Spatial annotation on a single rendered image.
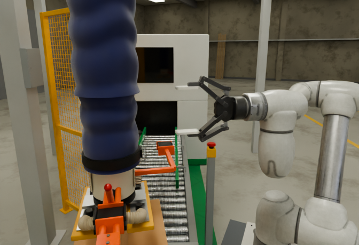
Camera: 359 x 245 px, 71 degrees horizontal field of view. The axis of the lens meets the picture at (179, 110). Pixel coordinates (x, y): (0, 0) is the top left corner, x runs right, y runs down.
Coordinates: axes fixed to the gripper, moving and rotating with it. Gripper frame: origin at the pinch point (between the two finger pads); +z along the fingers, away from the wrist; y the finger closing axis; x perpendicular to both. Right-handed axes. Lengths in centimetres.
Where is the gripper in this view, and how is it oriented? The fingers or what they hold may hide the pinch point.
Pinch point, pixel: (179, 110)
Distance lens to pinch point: 75.0
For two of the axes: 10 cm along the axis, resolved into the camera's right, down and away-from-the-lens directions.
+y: 0.0, 9.7, 2.3
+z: -9.8, 0.5, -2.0
